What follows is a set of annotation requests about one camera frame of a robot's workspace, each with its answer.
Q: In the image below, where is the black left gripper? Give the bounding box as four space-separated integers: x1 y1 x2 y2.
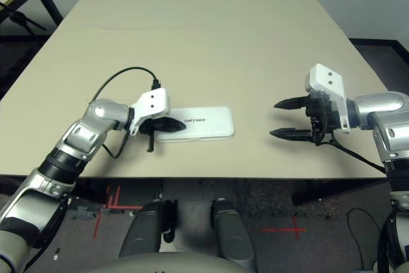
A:
139 116 187 153

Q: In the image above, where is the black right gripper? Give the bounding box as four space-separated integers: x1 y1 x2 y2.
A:
269 91 343 146

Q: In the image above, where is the white plastic pencil case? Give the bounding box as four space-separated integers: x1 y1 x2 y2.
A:
156 105 235 143

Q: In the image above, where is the grey robot torso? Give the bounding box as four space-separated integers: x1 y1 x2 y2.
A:
98 252 247 273

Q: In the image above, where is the black tripod stand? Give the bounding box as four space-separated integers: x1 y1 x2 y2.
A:
0 1 47 36

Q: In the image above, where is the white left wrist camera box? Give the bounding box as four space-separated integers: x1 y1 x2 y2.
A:
129 87 170 135

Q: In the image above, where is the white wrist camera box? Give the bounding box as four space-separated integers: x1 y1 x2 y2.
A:
129 87 170 135
303 63 352 135

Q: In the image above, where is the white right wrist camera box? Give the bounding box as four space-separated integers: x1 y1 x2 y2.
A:
303 63 352 135

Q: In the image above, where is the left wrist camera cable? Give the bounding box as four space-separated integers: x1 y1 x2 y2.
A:
94 66 160 159

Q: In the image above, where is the black floor cable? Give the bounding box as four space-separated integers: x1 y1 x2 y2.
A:
347 207 383 267

